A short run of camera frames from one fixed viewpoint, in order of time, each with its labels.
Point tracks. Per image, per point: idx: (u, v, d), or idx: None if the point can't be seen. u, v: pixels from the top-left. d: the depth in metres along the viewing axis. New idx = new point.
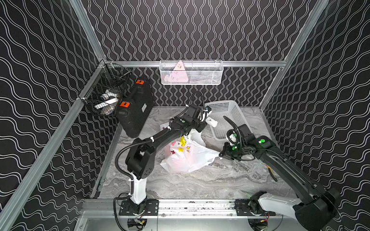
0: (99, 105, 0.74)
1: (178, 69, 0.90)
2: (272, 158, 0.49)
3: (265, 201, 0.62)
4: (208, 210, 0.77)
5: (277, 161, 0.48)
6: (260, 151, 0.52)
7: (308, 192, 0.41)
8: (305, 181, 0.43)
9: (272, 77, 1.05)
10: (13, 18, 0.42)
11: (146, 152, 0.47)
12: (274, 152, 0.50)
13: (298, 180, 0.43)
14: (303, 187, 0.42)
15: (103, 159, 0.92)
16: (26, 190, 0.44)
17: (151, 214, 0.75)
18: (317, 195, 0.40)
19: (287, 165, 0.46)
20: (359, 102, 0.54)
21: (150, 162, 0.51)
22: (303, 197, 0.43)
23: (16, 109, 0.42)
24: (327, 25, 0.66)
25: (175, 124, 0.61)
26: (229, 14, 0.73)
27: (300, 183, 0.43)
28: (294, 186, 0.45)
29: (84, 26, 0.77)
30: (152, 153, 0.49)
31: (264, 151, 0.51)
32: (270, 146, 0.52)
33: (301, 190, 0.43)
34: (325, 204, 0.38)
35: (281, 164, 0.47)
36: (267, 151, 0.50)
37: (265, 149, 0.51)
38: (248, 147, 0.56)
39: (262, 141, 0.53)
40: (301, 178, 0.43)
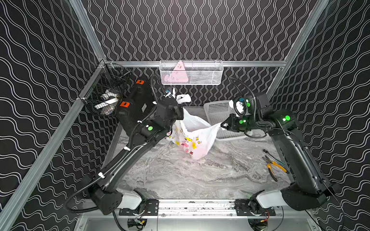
0: (99, 105, 0.74)
1: (178, 69, 0.90)
2: (292, 143, 0.41)
3: (262, 198, 0.63)
4: (208, 210, 0.77)
5: (295, 147, 0.41)
6: (280, 131, 0.42)
7: (314, 185, 0.39)
8: (317, 173, 0.39)
9: (272, 77, 1.05)
10: (13, 18, 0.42)
11: (97, 196, 0.36)
12: (296, 136, 0.41)
13: (310, 172, 0.39)
14: (313, 182, 0.39)
15: (103, 159, 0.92)
16: (26, 190, 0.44)
17: (151, 214, 0.75)
18: (322, 190, 0.38)
19: (305, 153, 0.40)
20: (359, 102, 0.54)
21: (108, 199, 0.41)
22: (307, 187, 0.41)
23: (16, 110, 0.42)
24: (327, 24, 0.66)
25: (137, 136, 0.45)
26: (229, 14, 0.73)
27: (311, 175, 0.39)
28: (301, 175, 0.42)
29: (84, 26, 0.77)
30: (104, 196, 0.38)
31: (286, 132, 0.41)
32: (293, 125, 0.41)
33: (309, 182, 0.40)
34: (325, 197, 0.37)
35: (299, 153, 0.40)
36: (288, 133, 0.41)
37: (287, 132, 0.41)
38: (264, 122, 0.44)
39: (286, 120, 0.41)
40: (314, 171, 0.39)
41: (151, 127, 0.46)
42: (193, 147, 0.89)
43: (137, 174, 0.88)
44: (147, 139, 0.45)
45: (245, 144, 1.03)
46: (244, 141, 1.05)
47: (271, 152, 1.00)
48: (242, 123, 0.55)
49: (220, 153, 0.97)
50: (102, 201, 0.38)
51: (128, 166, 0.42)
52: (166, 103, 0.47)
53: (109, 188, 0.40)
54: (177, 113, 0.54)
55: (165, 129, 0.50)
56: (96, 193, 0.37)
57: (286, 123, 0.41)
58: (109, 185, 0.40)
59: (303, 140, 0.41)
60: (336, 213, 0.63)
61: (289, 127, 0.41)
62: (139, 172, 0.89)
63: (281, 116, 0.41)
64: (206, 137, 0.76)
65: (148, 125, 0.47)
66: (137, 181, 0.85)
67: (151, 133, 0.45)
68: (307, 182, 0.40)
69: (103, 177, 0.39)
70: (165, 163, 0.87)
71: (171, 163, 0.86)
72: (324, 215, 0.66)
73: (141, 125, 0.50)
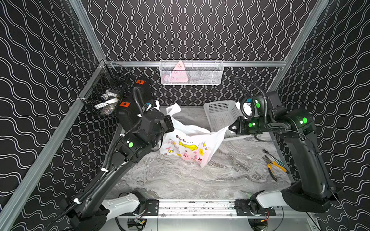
0: (99, 105, 0.74)
1: (178, 69, 0.90)
2: (306, 148, 0.38)
3: (262, 198, 0.63)
4: (208, 210, 0.77)
5: (308, 153, 0.38)
6: (296, 134, 0.38)
7: (322, 191, 0.38)
8: (326, 181, 0.38)
9: (272, 77, 1.05)
10: (13, 18, 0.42)
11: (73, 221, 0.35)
12: (310, 142, 0.38)
13: (319, 179, 0.38)
14: (321, 189, 0.38)
15: (103, 159, 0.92)
16: (27, 190, 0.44)
17: (151, 214, 0.75)
18: (328, 197, 0.37)
19: (316, 159, 0.38)
20: (359, 102, 0.54)
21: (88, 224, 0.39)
22: (312, 191, 0.40)
23: (16, 109, 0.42)
24: (327, 24, 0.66)
25: (117, 153, 0.41)
26: (229, 14, 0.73)
27: (319, 183, 0.38)
28: (308, 180, 0.40)
29: (84, 26, 0.77)
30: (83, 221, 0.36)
31: (301, 136, 0.37)
32: (308, 129, 0.38)
33: (316, 187, 0.39)
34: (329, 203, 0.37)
35: (311, 160, 0.38)
36: (304, 137, 0.37)
37: (302, 135, 0.37)
38: (279, 124, 0.39)
39: (303, 122, 0.38)
40: (323, 178, 0.38)
41: (132, 144, 0.42)
42: (201, 153, 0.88)
43: (137, 174, 0.88)
44: (127, 158, 0.41)
45: (245, 144, 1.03)
46: (244, 141, 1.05)
47: (271, 152, 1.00)
48: (251, 126, 0.52)
49: (220, 153, 0.97)
50: (80, 225, 0.36)
51: (107, 187, 0.41)
52: (151, 116, 0.43)
53: (86, 213, 0.38)
54: (162, 126, 0.52)
55: (150, 145, 0.46)
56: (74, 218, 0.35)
57: (303, 126, 0.38)
58: (86, 210, 0.37)
59: (316, 146, 0.38)
60: (336, 213, 0.63)
61: (305, 130, 0.38)
62: (139, 172, 0.89)
63: (297, 118, 0.37)
64: (212, 142, 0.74)
65: (130, 142, 0.42)
66: (137, 181, 0.85)
67: (131, 151, 0.41)
68: (315, 187, 0.39)
69: (79, 203, 0.37)
70: (165, 163, 0.87)
71: (171, 162, 0.86)
72: (324, 216, 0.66)
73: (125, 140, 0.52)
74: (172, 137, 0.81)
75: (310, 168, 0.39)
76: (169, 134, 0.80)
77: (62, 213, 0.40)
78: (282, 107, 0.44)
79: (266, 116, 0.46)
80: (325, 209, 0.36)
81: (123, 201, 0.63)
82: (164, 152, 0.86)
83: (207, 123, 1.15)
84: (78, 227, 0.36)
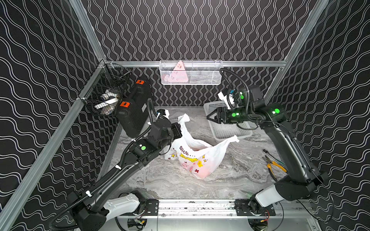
0: (99, 105, 0.74)
1: (178, 69, 0.90)
2: (281, 134, 0.43)
3: (261, 197, 0.63)
4: (208, 210, 0.77)
5: (284, 138, 0.43)
6: (270, 123, 0.44)
7: (304, 174, 0.40)
8: (306, 163, 0.41)
9: (272, 77, 1.05)
10: (13, 18, 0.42)
11: (80, 215, 0.36)
12: (284, 128, 0.43)
13: (299, 161, 0.41)
14: (302, 172, 0.41)
15: (103, 159, 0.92)
16: (27, 189, 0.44)
17: (151, 214, 0.75)
18: (311, 178, 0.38)
19: (294, 143, 0.42)
20: (359, 101, 0.54)
21: (91, 221, 0.39)
22: (297, 176, 0.42)
23: (16, 109, 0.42)
24: (327, 24, 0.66)
25: (130, 154, 0.46)
26: (229, 14, 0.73)
27: (300, 165, 0.41)
28: (291, 165, 0.43)
29: (84, 26, 0.77)
30: (89, 216, 0.37)
31: (275, 124, 0.43)
32: (283, 117, 0.44)
33: (297, 172, 0.42)
34: (314, 186, 0.39)
35: (288, 144, 0.42)
36: (278, 125, 0.43)
37: (276, 123, 0.43)
38: (256, 115, 0.46)
39: (276, 112, 0.44)
40: (303, 160, 0.41)
41: (145, 147, 0.48)
42: (199, 165, 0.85)
43: (137, 174, 0.88)
44: (139, 159, 0.46)
45: (244, 143, 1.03)
46: (244, 141, 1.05)
47: (271, 152, 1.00)
48: (234, 117, 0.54)
49: None
50: (86, 220, 0.37)
51: (116, 186, 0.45)
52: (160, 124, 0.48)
53: (94, 208, 0.39)
54: (169, 134, 0.57)
55: (158, 149, 0.51)
56: (81, 212, 0.36)
57: (276, 116, 0.43)
58: (94, 204, 0.39)
59: (292, 131, 0.43)
60: (337, 213, 0.63)
61: (279, 119, 0.43)
62: (139, 172, 0.89)
63: (271, 109, 0.44)
64: (213, 154, 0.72)
65: (142, 145, 0.48)
66: (137, 181, 0.85)
67: (143, 152, 0.47)
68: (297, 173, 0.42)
69: (89, 196, 0.39)
70: (165, 163, 0.87)
71: (171, 162, 0.86)
72: (324, 215, 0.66)
73: (136, 144, 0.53)
74: (175, 147, 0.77)
75: (289, 153, 0.43)
76: (172, 144, 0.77)
77: (72, 204, 0.42)
78: (262, 100, 0.49)
79: (247, 107, 0.52)
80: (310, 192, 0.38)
81: (124, 202, 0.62)
82: (167, 157, 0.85)
83: (207, 123, 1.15)
84: (84, 221, 0.37)
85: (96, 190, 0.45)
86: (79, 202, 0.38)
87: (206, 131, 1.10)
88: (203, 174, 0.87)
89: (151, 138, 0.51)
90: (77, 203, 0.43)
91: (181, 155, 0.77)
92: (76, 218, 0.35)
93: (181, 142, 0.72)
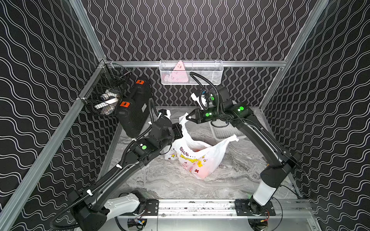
0: (99, 105, 0.74)
1: (178, 69, 0.90)
2: (250, 127, 0.48)
3: (258, 196, 0.64)
4: (208, 210, 0.77)
5: (254, 131, 0.48)
6: (239, 120, 0.49)
7: (277, 157, 0.45)
8: (277, 147, 0.45)
9: (272, 77, 1.05)
10: (13, 18, 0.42)
11: (82, 213, 0.36)
12: (252, 122, 0.48)
13: (270, 147, 0.46)
14: (275, 157, 0.45)
15: (103, 159, 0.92)
16: (27, 189, 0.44)
17: (151, 214, 0.75)
18: (284, 161, 0.44)
19: (264, 135, 0.47)
20: (359, 102, 0.54)
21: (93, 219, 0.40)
22: (274, 161, 0.46)
23: (16, 109, 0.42)
24: (327, 25, 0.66)
25: (130, 154, 0.46)
26: (229, 14, 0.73)
27: (272, 150, 0.45)
28: (266, 152, 0.48)
29: (84, 26, 0.77)
30: (91, 214, 0.38)
31: (243, 120, 0.48)
32: (248, 114, 0.50)
33: (272, 157, 0.46)
34: (289, 166, 0.43)
35: (259, 135, 0.47)
36: (245, 120, 0.48)
37: (243, 119, 0.48)
38: (226, 115, 0.51)
39: (241, 110, 0.50)
40: (273, 146, 0.46)
41: (145, 147, 0.48)
42: (199, 165, 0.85)
43: (137, 174, 0.88)
44: (139, 158, 0.46)
45: (245, 143, 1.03)
46: (244, 141, 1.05)
47: None
48: (208, 116, 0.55)
49: None
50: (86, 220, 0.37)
51: (117, 186, 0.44)
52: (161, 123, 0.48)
53: (95, 206, 0.39)
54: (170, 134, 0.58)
55: (159, 149, 0.52)
56: (83, 211, 0.36)
57: (242, 113, 0.49)
58: (96, 203, 0.39)
59: (258, 123, 0.48)
60: (337, 213, 0.63)
61: (245, 115, 0.49)
62: (139, 172, 0.89)
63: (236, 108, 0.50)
64: (213, 154, 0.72)
65: (143, 145, 0.48)
66: (137, 181, 0.85)
67: (143, 152, 0.47)
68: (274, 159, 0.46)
69: (91, 194, 0.39)
70: (165, 163, 0.87)
71: (171, 163, 0.86)
72: (324, 215, 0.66)
73: (136, 143, 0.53)
74: (175, 147, 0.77)
75: (261, 142, 0.47)
76: (173, 144, 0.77)
77: (74, 203, 0.42)
78: (229, 100, 0.55)
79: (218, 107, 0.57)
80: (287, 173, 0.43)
81: (122, 202, 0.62)
82: (167, 157, 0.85)
83: (207, 123, 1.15)
84: (86, 219, 0.37)
85: (97, 189, 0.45)
86: (81, 200, 0.38)
87: (206, 131, 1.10)
88: (203, 174, 0.87)
89: (151, 139, 0.52)
90: (78, 201, 0.43)
91: (181, 156, 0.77)
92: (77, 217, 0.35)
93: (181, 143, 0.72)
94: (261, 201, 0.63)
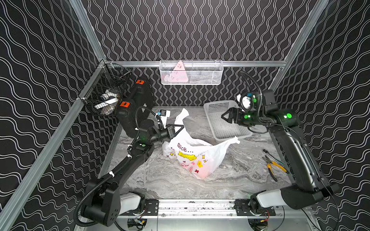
0: (99, 105, 0.74)
1: (178, 69, 0.90)
2: (291, 139, 0.42)
3: (262, 197, 0.63)
4: (208, 210, 0.77)
5: (294, 144, 0.42)
6: (281, 128, 0.44)
7: (311, 181, 0.39)
8: (315, 171, 0.40)
9: (272, 77, 1.05)
10: (13, 18, 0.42)
11: (108, 192, 0.40)
12: (297, 134, 0.42)
13: (307, 168, 0.40)
14: (310, 179, 0.39)
15: (103, 159, 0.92)
16: (26, 190, 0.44)
17: (152, 214, 0.75)
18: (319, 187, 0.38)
19: (304, 151, 0.41)
20: (359, 102, 0.54)
21: (115, 202, 0.43)
22: (304, 184, 0.41)
23: (16, 109, 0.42)
24: (327, 24, 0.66)
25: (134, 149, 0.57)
26: (229, 14, 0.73)
27: (308, 172, 0.40)
28: (298, 172, 0.42)
29: (84, 26, 0.77)
30: (116, 191, 0.42)
31: (285, 129, 0.43)
32: (294, 123, 0.43)
33: (306, 179, 0.40)
34: (322, 195, 0.38)
35: (298, 151, 0.41)
36: (288, 130, 0.42)
37: (287, 128, 0.43)
38: (265, 118, 0.46)
39: (287, 117, 0.43)
40: (311, 167, 0.40)
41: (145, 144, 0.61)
42: (199, 165, 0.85)
43: (137, 174, 0.88)
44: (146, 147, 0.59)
45: (245, 143, 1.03)
46: (244, 141, 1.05)
47: (271, 152, 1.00)
48: (246, 118, 0.58)
49: None
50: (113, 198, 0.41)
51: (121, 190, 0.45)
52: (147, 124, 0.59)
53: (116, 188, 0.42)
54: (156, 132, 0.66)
55: (152, 146, 0.63)
56: (107, 190, 0.40)
57: (287, 121, 0.43)
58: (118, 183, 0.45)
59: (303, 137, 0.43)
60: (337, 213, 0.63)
61: (289, 125, 0.43)
62: (139, 172, 0.89)
63: (282, 113, 0.44)
64: (213, 154, 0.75)
65: (141, 144, 0.61)
66: (137, 181, 0.85)
67: (144, 147, 0.59)
68: (306, 178, 0.40)
69: (112, 175, 0.45)
70: (165, 163, 0.87)
71: (171, 163, 0.86)
72: (324, 215, 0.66)
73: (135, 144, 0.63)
74: (173, 146, 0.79)
75: (297, 158, 0.42)
76: (169, 143, 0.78)
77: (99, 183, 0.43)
78: (274, 104, 0.49)
79: (258, 110, 0.52)
80: (317, 200, 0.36)
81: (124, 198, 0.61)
82: (166, 154, 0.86)
83: (207, 123, 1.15)
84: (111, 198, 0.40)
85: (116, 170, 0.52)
86: (104, 182, 0.42)
87: (206, 131, 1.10)
88: (203, 174, 0.87)
89: (145, 139, 0.63)
90: (100, 184, 0.43)
91: (179, 153, 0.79)
92: (89, 214, 0.40)
93: (178, 138, 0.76)
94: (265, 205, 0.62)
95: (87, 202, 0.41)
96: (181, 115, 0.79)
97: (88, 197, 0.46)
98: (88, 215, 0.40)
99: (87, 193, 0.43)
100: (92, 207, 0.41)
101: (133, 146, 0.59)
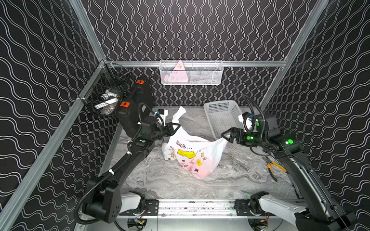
0: (99, 105, 0.74)
1: (178, 69, 0.90)
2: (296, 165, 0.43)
3: (265, 202, 0.62)
4: (208, 210, 0.77)
5: (299, 170, 0.42)
6: (284, 154, 0.45)
7: (324, 210, 0.38)
8: (326, 198, 0.38)
9: (272, 77, 1.05)
10: (13, 18, 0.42)
11: (108, 190, 0.39)
12: (300, 160, 0.43)
13: (318, 196, 0.39)
14: (323, 208, 0.38)
15: (103, 159, 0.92)
16: (26, 191, 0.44)
17: (151, 214, 0.75)
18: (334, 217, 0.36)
19: (310, 176, 0.41)
20: (359, 102, 0.54)
21: (116, 200, 0.43)
22: (317, 213, 0.39)
23: (16, 109, 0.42)
24: (327, 24, 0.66)
25: (135, 146, 0.56)
26: (229, 14, 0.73)
27: (319, 199, 0.39)
28: (309, 199, 0.42)
29: (84, 26, 0.77)
30: (116, 189, 0.42)
31: (289, 156, 0.44)
32: (296, 149, 0.44)
33: (318, 207, 0.39)
34: (338, 225, 0.35)
35: (305, 176, 0.41)
36: (292, 156, 0.43)
37: (290, 154, 0.43)
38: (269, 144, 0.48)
39: (289, 143, 0.45)
40: (322, 194, 0.39)
41: (144, 141, 0.59)
42: (199, 164, 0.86)
43: (137, 174, 0.88)
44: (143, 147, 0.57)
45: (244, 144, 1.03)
46: None
47: None
48: (249, 139, 0.59)
49: None
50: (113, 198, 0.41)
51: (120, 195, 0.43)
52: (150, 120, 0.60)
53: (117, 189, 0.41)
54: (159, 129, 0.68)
55: (152, 142, 0.63)
56: (107, 188, 0.40)
57: (289, 147, 0.44)
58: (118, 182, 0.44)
59: (307, 163, 0.42)
60: None
61: (292, 150, 0.44)
62: (139, 172, 0.89)
63: (284, 139, 0.45)
64: (211, 152, 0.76)
65: (141, 140, 0.60)
66: (137, 181, 0.85)
67: (144, 144, 0.58)
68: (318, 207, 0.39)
69: (112, 173, 0.44)
70: (165, 163, 0.87)
71: (171, 163, 0.86)
72: None
73: (135, 140, 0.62)
74: (172, 144, 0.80)
75: (306, 185, 0.42)
76: (169, 142, 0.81)
77: (98, 182, 0.43)
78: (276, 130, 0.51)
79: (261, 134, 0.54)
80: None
81: (125, 197, 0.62)
82: (167, 157, 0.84)
83: (207, 123, 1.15)
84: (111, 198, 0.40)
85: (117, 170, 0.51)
86: (103, 180, 0.42)
87: (206, 131, 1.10)
88: (203, 174, 0.87)
89: (146, 135, 0.63)
90: (100, 182, 0.43)
91: (179, 151, 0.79)
92: (91, 211, 0.41)
93: (177, 136, 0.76)
94: (267, 211, 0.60)
95: (88, 200, 0.41)
96: (177, 113, 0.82)
97: (89, 196, 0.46)
98: (90, 212, 0.41)
99: (87, 192, 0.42)
100: (94, 205, 0.41)
101: (133, 142, 0.58)
